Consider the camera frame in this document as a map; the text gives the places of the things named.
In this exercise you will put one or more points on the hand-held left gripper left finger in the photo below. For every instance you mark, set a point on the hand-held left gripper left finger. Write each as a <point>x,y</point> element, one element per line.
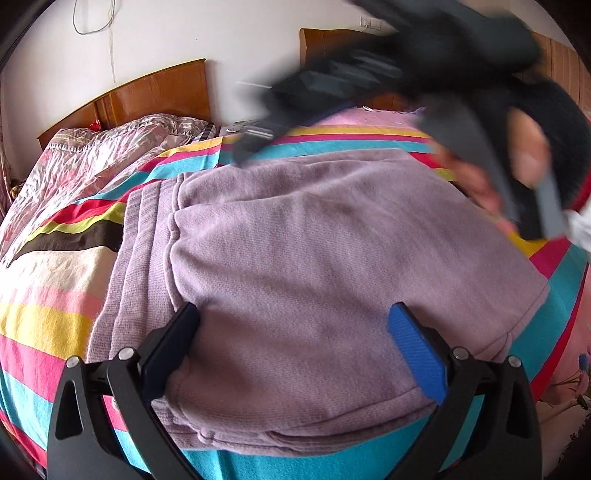
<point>168,355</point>

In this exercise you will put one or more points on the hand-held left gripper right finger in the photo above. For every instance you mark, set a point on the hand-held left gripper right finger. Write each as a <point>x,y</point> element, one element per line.
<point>418,355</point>

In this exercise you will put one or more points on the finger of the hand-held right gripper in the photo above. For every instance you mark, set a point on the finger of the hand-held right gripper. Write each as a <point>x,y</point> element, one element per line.
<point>323,87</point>

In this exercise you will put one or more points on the lilac sweater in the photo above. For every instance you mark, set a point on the lilac sweater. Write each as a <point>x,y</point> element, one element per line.
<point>300,258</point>

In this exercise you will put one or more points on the person's right forearm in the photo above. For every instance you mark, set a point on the person's right forearm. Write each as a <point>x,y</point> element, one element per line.
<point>568,134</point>

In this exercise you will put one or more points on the person's right hand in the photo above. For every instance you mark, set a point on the person's right hand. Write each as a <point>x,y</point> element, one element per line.
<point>528,147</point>

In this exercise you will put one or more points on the wooden headboard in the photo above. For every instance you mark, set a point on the wooden headboard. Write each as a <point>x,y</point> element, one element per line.
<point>323,44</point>
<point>157,92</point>

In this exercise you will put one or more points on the nightstand with floral cloth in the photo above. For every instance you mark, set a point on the nightstand with floral cloth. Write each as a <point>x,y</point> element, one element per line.
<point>231,128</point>

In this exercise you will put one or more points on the striped colourful bed sheet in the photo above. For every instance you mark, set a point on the striped colourful bed sheet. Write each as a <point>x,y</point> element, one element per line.
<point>46,295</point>

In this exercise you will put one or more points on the floral pink quilt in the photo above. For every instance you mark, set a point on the floral pink quilt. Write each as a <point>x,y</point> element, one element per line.
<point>92,152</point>

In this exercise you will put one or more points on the white wall outlet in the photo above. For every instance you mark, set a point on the white wall outlet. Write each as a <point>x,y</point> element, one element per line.
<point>371,22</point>

